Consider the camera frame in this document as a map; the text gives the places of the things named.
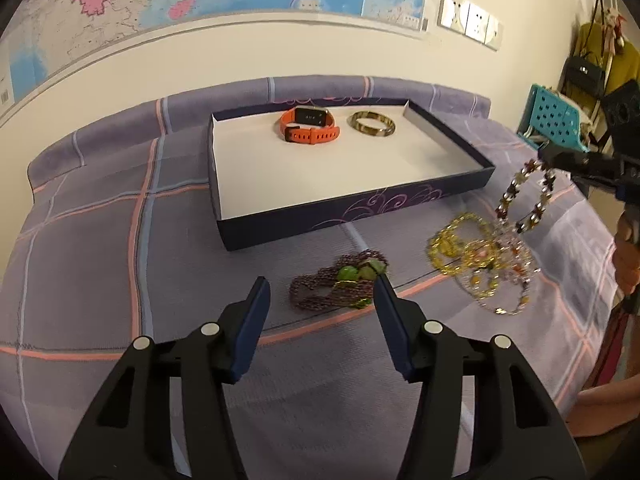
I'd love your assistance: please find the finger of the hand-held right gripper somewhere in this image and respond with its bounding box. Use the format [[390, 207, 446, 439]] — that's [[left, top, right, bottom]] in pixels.
[[539, 144, 624, 184]]

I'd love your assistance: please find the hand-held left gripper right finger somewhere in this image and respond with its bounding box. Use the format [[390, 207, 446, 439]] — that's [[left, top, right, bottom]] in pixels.
[[372, 274, 587, 480]]

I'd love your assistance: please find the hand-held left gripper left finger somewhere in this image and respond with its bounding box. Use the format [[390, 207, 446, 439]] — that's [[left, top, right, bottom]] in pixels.
[[57, 276, 271, 480]]

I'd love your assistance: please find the brown stone flower bracelet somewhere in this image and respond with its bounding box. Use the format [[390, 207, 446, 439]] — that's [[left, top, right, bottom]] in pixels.
[[492, 159, 558, 236]]

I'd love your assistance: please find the green jade pendant cord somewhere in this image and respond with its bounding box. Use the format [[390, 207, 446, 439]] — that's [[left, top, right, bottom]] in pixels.
[[334, 259, 383, 310]]

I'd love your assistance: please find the purple beaded bracelet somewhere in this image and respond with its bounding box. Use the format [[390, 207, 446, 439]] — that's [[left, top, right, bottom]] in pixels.
[[289, 250, 388, 313]]

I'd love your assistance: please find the yellow bead necklace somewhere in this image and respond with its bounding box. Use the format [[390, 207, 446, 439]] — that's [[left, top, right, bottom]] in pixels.
[[427, 212, 501, 276]]

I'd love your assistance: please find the multicolour stone bead necklace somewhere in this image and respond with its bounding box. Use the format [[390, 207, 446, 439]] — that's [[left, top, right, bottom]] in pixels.
[[457, 230, 541, 317]]

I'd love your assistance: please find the dark blue shallow box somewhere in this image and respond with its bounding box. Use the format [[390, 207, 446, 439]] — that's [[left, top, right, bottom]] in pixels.
[[206, 98, 497, 252]]

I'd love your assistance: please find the person's right hand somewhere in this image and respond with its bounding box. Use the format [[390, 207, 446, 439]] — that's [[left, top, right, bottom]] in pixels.
[[614, 210, 640, 306]]

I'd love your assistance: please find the teal plastic stool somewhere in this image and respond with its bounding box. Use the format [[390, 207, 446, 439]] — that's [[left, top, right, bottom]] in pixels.
[[517, 85, 592, 153]]

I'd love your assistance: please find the yellow garment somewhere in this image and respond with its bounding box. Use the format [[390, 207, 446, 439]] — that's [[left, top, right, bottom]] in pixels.
[[572, 22, 640, 93]]

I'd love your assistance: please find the black handbag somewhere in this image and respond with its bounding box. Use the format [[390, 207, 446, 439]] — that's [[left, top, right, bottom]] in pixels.
[[559, 55, 609, 102]]

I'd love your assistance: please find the plaid purple bed sheet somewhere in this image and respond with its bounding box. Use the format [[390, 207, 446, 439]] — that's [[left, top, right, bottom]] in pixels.
[[0, 75, 621, 480]]

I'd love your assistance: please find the orange smartwatch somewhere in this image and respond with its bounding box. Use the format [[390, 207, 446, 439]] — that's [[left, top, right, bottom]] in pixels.
[[278, 106, 342, 145]]

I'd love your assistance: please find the olive gold bangle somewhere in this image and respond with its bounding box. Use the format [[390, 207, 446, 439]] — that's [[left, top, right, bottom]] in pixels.
[[347, 111, 397, 138]]

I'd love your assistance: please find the person's leg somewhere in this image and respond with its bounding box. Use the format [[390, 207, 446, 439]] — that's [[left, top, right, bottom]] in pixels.
[[567, 375, 640, 438]]

